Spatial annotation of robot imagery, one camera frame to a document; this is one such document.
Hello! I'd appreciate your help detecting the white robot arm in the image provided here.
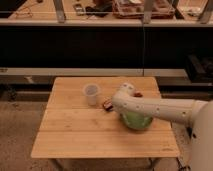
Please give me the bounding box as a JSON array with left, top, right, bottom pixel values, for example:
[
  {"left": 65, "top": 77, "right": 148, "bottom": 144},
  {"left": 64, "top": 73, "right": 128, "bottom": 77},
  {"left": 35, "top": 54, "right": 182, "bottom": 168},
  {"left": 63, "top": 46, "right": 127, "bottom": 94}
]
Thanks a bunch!
[{"left": 112, "top": 83, "right": 213, "bottom": 171}]

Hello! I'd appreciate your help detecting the translucent plastic cup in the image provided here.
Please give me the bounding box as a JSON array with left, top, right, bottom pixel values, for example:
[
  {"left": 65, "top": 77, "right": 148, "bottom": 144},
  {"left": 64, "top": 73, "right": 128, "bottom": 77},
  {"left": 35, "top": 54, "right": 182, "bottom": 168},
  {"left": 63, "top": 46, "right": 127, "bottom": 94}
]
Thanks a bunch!
[{"left": 83, "top": 83, "right": 100, "bottom": 106}]

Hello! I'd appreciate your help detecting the brown chocolate bar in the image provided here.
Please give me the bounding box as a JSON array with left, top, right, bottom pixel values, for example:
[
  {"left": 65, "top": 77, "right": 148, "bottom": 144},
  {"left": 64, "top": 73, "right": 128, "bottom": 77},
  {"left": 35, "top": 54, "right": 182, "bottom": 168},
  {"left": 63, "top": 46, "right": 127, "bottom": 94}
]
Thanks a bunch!
[{"left": 102, "top": 99, "right": 113, "bottom": 112}]

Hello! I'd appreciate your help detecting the small brown snack bar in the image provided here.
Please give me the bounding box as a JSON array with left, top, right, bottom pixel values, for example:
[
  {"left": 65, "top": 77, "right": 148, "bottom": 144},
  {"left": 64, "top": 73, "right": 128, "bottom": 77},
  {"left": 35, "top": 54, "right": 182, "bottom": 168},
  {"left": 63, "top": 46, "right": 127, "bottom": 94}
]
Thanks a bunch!
[{"left": 134, "top": 92, "right": 143, "bottom": 97}]

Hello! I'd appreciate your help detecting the wooden table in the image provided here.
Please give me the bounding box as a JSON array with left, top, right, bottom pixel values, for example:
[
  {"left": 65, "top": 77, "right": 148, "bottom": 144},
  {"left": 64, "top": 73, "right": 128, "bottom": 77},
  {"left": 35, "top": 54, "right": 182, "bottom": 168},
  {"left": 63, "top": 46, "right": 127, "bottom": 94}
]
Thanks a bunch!
[{"left": 31, "top": 77, "right": 180, "bottom": 159}]

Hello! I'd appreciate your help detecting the brown tray on shelf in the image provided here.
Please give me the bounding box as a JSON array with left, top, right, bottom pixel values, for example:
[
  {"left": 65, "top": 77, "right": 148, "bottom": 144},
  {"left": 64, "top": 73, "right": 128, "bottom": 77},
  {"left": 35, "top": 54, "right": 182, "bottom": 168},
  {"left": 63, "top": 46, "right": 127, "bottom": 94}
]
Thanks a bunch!
[{"left": 112, "top": 0, "right": 175, "bottom": 19}]

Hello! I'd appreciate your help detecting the black box at right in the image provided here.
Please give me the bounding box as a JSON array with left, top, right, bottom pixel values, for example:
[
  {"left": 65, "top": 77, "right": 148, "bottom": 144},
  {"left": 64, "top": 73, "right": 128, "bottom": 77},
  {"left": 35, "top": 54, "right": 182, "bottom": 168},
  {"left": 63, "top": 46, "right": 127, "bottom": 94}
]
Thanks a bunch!
[{"left": 185, "top": 55, "right": 213, "bottom": 83}]

